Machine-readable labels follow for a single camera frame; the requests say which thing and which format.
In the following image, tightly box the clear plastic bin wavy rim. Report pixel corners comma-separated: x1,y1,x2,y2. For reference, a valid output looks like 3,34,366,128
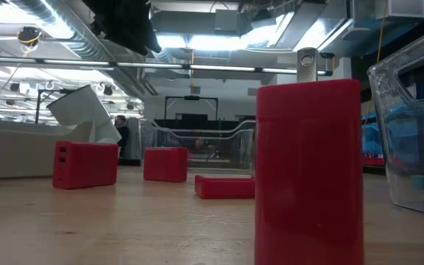
138,118,257,174

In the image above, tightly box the red digital clock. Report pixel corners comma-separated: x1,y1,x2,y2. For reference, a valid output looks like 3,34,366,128
194,174,256,200

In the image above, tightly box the red bottle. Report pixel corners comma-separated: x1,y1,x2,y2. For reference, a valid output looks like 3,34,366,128
143,146,189,183

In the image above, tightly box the small red plug charger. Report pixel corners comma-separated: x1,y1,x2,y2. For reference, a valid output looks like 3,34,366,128
254,47,366,265

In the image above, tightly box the person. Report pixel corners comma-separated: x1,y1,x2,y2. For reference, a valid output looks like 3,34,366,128
191,136,209,154
114,114,131,159

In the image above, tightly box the horizontal light strip bar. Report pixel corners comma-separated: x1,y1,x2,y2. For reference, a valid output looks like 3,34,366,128
0,57,333,77

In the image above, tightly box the clear plastic bin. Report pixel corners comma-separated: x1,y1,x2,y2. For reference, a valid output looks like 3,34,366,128
367,21,424,221

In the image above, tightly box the grey plastic bin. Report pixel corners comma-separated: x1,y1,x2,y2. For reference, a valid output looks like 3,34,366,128
0,116,94,180

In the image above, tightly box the black background rig frame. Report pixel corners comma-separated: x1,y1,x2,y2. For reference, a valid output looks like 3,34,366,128
164,95,219,122

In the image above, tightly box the white cylindrical security camera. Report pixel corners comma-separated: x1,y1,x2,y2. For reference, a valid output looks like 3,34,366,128
46,84,123,144

